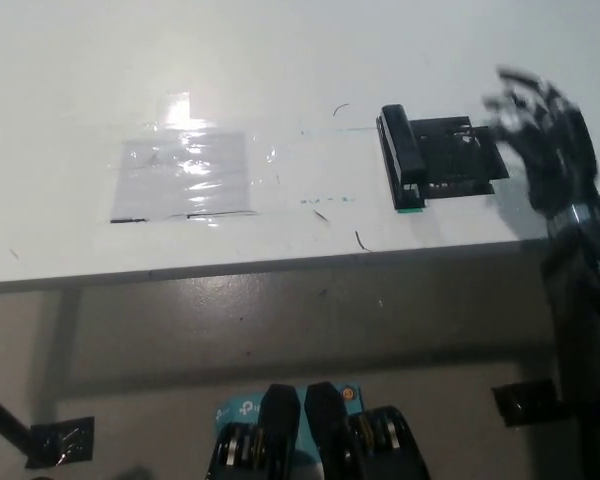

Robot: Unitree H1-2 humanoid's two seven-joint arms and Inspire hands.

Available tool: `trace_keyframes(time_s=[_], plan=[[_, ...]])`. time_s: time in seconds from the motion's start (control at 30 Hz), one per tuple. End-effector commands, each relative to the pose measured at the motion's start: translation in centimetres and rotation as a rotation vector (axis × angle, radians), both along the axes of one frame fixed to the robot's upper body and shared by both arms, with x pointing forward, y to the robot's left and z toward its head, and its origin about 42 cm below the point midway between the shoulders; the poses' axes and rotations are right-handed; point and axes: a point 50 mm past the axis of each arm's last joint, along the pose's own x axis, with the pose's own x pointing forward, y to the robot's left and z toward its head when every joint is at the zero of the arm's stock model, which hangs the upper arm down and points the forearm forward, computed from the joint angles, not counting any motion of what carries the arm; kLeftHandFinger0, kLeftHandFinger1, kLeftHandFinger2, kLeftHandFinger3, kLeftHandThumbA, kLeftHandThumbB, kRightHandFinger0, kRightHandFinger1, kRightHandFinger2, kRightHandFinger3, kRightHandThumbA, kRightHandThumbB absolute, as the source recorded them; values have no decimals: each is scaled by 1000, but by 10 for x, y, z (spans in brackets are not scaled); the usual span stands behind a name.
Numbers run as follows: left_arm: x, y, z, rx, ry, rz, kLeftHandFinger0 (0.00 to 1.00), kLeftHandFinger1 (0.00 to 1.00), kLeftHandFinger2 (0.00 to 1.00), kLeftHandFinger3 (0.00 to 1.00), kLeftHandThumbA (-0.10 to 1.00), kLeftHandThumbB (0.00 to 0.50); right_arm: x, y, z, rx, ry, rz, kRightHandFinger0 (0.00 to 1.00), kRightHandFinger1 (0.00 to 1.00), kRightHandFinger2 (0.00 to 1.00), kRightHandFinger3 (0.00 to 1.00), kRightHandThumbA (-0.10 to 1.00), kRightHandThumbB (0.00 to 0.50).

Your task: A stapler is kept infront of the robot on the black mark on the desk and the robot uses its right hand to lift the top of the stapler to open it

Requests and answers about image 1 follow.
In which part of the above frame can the black floor tape square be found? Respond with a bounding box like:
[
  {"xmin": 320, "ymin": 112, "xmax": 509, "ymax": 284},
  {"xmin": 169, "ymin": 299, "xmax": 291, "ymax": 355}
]
[
  {"xmin": 25, "ymin": 416, "xmax": 95, "ymax": 470},
  {"xmin": 490, "ymin": 378, "xmax": 569, "ymax": 428}
]

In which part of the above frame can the black table leg bar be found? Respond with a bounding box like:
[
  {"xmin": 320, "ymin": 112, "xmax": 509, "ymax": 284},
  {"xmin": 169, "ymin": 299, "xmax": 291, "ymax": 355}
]
[{"xmin": 0, "ymin": 387, "xmax": 36, "ymax": 451}]

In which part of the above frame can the white paper sheet under film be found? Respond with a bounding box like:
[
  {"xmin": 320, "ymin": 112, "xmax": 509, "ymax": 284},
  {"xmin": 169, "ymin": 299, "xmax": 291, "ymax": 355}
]
[{"xmin": 108, "ymin": 130, "xmax": 259, "ymax": 225}]

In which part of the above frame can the black tape mark patch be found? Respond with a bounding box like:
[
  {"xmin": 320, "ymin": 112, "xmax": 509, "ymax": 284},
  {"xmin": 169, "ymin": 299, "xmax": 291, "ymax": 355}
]
[{"xmin": 409, "ymin": 115, "xmax": 510, "ymax": 197}]

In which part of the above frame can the black stapler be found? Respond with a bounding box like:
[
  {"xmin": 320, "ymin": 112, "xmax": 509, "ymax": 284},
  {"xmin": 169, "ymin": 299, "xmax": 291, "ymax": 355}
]
[{"xmin": 376, "ymin": 103, "xmax": 429, "ymax": 210}]

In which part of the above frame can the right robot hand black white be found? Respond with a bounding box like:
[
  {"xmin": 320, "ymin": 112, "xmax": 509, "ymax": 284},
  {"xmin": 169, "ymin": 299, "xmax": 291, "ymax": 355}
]
[{"xmin": 482, "ymin": 64, "xmax": 600, "ymax": 219}]

